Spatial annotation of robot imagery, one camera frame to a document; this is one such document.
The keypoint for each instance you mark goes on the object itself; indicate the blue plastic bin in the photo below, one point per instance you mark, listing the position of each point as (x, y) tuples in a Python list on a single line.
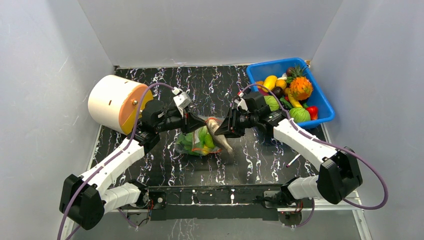
[(259, 71)]

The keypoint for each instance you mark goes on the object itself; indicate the grey toy fish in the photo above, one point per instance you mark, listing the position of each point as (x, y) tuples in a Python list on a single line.
[(219, 140)]

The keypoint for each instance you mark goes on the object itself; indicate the clear orange zip top bag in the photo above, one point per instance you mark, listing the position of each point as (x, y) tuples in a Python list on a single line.
[(196, 142)]

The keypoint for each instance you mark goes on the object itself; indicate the orange toy pineapple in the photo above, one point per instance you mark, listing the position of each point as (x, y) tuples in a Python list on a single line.
[(300, 86)]

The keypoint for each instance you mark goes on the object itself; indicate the dark purple toy eggplant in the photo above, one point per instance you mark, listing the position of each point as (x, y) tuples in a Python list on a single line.
[(278, 92)]

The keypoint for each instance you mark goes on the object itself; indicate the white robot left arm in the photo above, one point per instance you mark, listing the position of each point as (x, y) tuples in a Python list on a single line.
[(87, 197)]

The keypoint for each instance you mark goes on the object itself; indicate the green toy cabbage small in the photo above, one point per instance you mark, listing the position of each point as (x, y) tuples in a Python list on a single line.
[(272, 102)]

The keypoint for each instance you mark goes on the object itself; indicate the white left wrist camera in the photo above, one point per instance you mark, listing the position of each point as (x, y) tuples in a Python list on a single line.
[(181, 100)]

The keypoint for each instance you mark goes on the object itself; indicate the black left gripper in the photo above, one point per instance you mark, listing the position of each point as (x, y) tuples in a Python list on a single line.
[(191, 123)]

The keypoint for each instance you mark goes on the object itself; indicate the green toy cabbage large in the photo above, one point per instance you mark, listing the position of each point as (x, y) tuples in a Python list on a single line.
[(299, 115)]

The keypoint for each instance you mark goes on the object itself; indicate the pink white marker pen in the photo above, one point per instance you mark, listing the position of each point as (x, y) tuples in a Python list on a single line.
[(293, 160)]

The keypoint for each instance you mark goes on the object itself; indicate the red toy pepper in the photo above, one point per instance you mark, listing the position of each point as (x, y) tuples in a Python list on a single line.
[(313, 112)]

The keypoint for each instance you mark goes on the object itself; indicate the light green toy fruit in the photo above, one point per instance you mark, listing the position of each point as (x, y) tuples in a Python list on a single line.
[(205, 138)]

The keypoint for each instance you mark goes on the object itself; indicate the small yellow toy banana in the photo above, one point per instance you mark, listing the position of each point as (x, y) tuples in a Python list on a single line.
[(295, 103)]

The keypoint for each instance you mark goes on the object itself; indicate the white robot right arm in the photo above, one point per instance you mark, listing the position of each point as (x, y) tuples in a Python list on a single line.
[(339, 173)]

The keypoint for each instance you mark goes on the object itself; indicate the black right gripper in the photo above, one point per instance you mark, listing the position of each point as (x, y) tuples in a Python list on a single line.
[(236, 120)]

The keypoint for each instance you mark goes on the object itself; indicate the white orange cylinder drum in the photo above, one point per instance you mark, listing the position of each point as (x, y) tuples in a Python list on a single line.
[(114, 100)]

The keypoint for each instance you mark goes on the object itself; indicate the green toy lettuce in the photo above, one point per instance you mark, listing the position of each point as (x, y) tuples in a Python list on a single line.
[(184, 144)]

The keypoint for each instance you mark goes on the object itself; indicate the yellow toy mango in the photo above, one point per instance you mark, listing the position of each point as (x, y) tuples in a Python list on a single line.
[(269, 83)]

